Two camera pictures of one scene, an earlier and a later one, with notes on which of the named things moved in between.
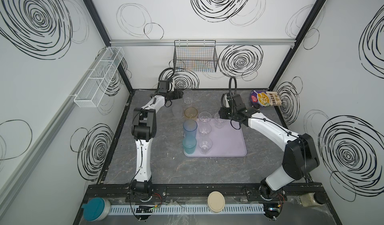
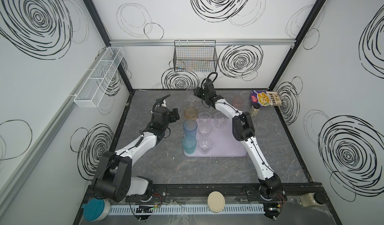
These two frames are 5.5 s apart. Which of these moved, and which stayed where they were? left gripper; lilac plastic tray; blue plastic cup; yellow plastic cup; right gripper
Moved: left gripper; right gripper
Stayed: lilac plastic tray; yellow plastic cup; blue plastic cup
